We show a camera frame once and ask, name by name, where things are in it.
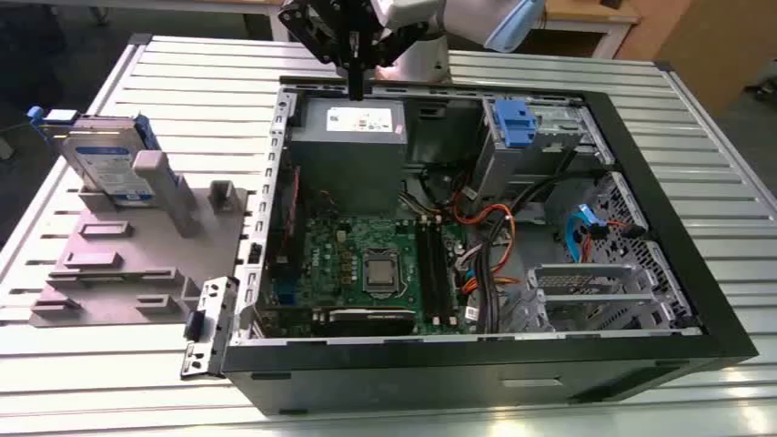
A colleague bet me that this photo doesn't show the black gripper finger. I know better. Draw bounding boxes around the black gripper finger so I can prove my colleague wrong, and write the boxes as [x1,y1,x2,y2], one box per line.
[277,0,361,100]
[358,0,426,100]

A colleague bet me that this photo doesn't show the hard disk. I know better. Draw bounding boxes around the hard disk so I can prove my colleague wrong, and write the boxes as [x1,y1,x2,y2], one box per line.
[26,106,190,210]

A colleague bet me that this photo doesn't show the power wire with black connector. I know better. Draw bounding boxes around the power wire with black connector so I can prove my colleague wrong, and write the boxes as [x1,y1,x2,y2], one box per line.
[581,219,646,240]

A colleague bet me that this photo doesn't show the metal disk bay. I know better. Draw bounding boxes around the metal disk bay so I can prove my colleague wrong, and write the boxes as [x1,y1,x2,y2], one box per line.
[525,261,693,333]

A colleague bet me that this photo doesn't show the blue plastic drive latch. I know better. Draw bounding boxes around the blue plastic drive latch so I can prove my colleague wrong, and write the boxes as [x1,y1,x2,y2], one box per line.
[494,98,538,149]

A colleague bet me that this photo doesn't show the grey power supply unit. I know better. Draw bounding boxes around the grey power supply unit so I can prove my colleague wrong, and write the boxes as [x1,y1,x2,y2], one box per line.
[284,97,408,219]

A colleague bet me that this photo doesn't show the metal drive cage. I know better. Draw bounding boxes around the metal drive cage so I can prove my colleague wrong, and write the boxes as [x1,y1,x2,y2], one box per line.
[470,95,614,201]

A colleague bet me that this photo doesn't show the green motherboard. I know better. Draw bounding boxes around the green motherboard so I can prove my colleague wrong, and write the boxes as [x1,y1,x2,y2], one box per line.
[260,216,481,338]

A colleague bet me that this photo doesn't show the black RAM slot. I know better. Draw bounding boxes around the black RAM slot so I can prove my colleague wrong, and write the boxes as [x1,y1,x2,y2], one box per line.
[416,217,442,327]

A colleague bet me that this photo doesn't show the silver CPU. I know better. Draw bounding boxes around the silver CPU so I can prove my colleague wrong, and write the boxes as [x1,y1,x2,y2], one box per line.
[368,261,402,289]

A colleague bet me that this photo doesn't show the brown wooden cabinet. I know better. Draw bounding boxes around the brown wooden cabinet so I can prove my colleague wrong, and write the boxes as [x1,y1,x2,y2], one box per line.
[611,0,777,119]

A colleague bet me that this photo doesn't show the grey parts rack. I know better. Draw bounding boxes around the grey parts rack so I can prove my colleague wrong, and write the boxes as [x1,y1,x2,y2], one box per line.
[28,150,260,329]

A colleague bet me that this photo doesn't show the CPU socket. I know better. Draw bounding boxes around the CPU socket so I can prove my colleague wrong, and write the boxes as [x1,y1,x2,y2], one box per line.
[360,247,416,302]

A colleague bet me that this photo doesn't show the black graphics card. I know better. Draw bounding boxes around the black graphics card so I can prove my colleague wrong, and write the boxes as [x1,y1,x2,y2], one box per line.
[312,307,420,338]

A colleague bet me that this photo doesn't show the black chair base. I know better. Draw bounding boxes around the black chair base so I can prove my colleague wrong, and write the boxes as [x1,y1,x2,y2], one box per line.
[742,67,777,99]

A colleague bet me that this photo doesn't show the black PC case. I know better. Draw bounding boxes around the black PC case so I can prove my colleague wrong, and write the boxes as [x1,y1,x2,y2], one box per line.
[218,76,759,416]

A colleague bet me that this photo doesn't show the thin red cable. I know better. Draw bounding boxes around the thin red cable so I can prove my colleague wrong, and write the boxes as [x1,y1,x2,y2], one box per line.
[280,164,304,268]

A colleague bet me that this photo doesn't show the wooden desk with white frame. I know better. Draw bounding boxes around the wooden desk with white frame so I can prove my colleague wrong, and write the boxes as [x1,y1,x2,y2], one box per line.
[241,0,645,60]

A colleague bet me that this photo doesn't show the orange cable bundle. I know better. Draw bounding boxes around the orange cable bundle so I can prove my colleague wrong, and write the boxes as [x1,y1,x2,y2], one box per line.
[452,204,523,297]

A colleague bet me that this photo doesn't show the black cable bundle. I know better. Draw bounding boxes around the black cable bundle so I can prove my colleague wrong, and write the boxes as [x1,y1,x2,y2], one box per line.
[470,168,607,333]

